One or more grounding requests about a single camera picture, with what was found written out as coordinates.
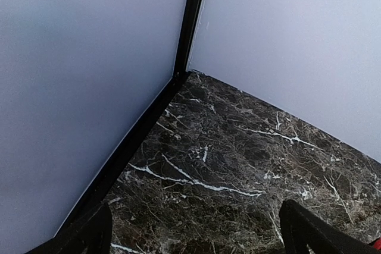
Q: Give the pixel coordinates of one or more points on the black vertical frame post left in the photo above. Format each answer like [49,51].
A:
[188,27]

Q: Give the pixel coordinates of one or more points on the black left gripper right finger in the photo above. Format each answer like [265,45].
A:
[302,230]

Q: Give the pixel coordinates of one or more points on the red black plaid shirt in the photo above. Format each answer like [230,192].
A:
[376,244]

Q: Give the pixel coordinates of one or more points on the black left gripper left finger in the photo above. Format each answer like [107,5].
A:
[91,233]

